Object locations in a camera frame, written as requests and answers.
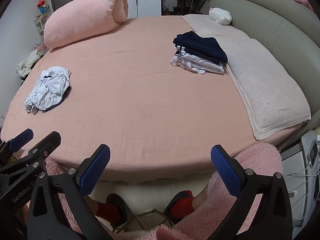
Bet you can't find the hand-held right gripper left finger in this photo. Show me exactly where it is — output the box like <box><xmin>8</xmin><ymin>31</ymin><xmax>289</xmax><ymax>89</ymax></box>
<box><xmin>26</xmin><ymin>144</ymin><xmax>114</xmax><ymax>240</ymax></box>

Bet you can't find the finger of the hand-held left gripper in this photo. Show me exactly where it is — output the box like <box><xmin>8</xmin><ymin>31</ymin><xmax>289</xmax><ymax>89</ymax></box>
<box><xmin>0</xmin><ymin>131</ymin><xmax>62</xmax><ymax>178</ymax></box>
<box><xmin>0</xmin><ymin>128</ymin><xmax>34</xmax><ymax>160</ymax></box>

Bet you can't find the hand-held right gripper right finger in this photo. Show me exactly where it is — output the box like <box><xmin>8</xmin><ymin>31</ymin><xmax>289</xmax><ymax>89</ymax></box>
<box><xmin>211</xmin><ymin>144</ymin><xmax>293</xmax><ymax>240</ymax></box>

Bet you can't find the white shirt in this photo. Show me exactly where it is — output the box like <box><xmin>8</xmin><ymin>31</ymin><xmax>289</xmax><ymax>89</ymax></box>
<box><xmin>37</xmin><ymin>66</ymin><xmax>72</xmax><ymax>111</ymax></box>

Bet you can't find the pile of clothes on floor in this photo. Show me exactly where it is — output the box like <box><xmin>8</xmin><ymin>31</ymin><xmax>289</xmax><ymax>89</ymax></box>
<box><xmin>15</xmin><ymin>49</ymin><xmax>47</xmax><ymax>78</ymax></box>

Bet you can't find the stack of folded clothes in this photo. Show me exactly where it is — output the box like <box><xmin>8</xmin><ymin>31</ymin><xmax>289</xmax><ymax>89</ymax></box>
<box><xmin>174</xmin><ymin>31</ymin><xmax>228</xmax><ymax>64</ymax></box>

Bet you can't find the person's right hand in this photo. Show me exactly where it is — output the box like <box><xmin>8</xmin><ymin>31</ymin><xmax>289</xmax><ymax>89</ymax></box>
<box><xmin>156</xmin><ymin>227</ymin><xmax>177</xmax><ymax>240</ymax></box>

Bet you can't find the pink fuzzy robe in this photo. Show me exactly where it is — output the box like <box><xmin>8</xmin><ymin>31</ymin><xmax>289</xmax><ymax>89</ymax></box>
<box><xmin>24</xmin><ymin>142</ymin><xmax>284</xmax><ymax>240</ymax></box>

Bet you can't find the red sock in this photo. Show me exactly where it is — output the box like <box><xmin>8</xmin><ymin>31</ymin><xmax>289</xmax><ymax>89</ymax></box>
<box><xmin>170</xmin><ymin>191</ymin><xmax>194</xmax><ymax>219</ymax></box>
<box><xmin>96</xmin><ymin>201</ymin><xmax>120</xmax><ymax>224</ymax></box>

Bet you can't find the black slipper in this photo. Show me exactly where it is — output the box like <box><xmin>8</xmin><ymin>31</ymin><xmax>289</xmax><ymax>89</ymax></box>
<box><xmin>164</xmin><ymin>191</ymin><xmax>193</xmax><ymax>224</ymax></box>
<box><xmin>106</xmin><ymin>193</ymin><xmax>134</xmax><ymax>227</ymax></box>

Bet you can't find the white bedside cabinet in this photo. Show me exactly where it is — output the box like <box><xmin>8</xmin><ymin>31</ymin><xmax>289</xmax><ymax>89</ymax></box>
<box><xmin>280</xmin><ymin>127</ymin><xmax>320</xmax><ymax>228</ymax></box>

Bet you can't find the round pink bed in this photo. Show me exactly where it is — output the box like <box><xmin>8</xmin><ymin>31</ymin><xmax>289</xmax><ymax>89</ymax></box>
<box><xmin>0</xmin><ymin>15</ymin><xmax>312</xmax><ymax>184</ymax></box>

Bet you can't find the white shelf rack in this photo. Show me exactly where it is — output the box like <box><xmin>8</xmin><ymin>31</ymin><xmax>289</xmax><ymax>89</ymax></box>
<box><xmin>34</xmin><ymin>12</ymin><xmax>54</xmax><ymax>40</ymax></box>

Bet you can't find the rolled pink duvet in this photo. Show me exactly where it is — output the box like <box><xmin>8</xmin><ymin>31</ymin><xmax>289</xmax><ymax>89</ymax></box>
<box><xmin>44</xmin><ymin>0</ymin><xmax>129</xmax><ymax>49</ymax></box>

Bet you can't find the red and blue toy figure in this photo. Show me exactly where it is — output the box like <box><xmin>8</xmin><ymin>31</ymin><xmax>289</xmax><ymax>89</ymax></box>
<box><xmin>37</xmin><ymin>0</ymin><xmax>50</xmax><ymax>14</ymax></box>

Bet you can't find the grey-green padded headboard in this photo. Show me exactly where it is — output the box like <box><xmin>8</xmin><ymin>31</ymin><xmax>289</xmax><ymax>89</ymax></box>
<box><xmin>209</xmin><ymin>0</ymin><xmax>320</xmax><ymax>120</ymax></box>

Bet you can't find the white plush toy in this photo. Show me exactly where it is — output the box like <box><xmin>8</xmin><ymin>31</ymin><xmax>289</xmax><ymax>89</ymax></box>
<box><xmin>209</xmin><ymin>7</ymin><xmax>232</xmax><ymax>26</ymax></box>

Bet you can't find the gold wire frame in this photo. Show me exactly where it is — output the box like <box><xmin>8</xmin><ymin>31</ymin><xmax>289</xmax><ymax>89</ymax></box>
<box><xmin>111</xmin><ymin>209</ymin><xmax>175</xmax><ymax>234</ymax></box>

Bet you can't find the white cable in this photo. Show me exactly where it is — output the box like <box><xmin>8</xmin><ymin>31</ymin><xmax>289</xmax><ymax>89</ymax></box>
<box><xmin>285</xmin><ymin>160</ymin><xmax>320</xmax><ymax>220</ymax></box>

